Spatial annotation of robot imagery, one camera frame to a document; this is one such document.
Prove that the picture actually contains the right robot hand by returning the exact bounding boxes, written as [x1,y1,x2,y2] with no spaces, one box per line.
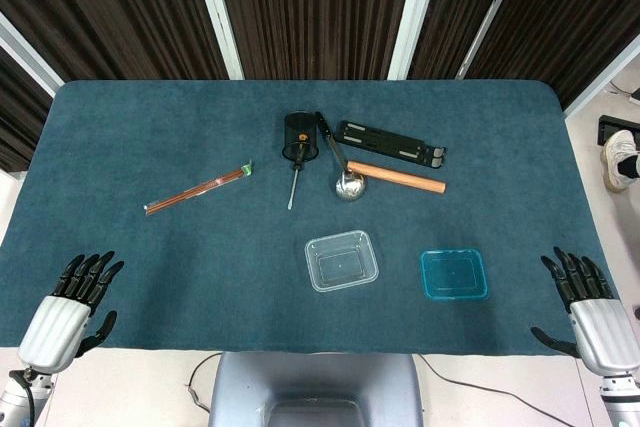
[529,246,640,377]

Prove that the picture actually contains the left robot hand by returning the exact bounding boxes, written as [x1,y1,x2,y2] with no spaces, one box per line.
[18,250,125,374]

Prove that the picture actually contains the teal plastic lid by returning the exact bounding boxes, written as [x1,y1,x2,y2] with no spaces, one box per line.
[418,247,490,302]

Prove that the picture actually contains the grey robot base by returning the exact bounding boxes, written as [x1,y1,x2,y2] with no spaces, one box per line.
[207,350,425,427]

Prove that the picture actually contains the clear plastic container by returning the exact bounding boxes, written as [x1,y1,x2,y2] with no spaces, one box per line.
[304,229,380,293]

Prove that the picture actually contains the blue tablecloth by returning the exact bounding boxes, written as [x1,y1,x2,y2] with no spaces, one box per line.
[0,78,624,354]

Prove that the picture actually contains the person lower leg black sock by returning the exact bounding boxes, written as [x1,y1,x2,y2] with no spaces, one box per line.
[617,153,640,180]

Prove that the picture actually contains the white sneaker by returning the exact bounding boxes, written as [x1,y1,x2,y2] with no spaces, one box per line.
[601,129,640,193]

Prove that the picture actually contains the packaged red chopsticks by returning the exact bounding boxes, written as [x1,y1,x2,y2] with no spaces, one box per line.
[143,160,253,217]

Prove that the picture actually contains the black device on floor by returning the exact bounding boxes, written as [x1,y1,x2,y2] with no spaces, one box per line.
[595,115,640,146]

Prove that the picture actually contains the dark brown ribbed partition panel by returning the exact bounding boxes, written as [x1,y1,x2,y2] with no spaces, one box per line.
[0,46,56,173]
[469,0,640,108]
[0,0,230,81]
[212,0,419,81]
[408,0,511,81]

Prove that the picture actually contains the wooden rolling pin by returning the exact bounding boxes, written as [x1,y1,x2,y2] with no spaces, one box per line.
[346,160,447,195]

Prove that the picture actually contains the black folding laptop stand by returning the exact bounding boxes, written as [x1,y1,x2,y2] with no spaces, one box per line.
[333,119,449,170]

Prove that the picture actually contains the black mesh pen cup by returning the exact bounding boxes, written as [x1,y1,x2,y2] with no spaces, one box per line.
[281,111,320,162]

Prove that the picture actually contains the black floor cable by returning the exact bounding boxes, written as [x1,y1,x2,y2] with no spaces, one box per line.
[417,353,586,427]
[186,351,224,413]

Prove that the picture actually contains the white partition frame post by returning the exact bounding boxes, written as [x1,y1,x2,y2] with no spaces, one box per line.
[387,0,445,81]
[0,11,66,98]
[563,31,640,121]
[455,0,530,81]
[187,0,245,81]

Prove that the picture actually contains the steel ladle black handle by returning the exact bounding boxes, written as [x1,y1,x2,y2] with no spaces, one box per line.
[314,110,369,203]

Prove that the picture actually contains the black orange handled screwdriver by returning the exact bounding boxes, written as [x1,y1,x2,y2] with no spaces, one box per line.
[286,131,310,211]

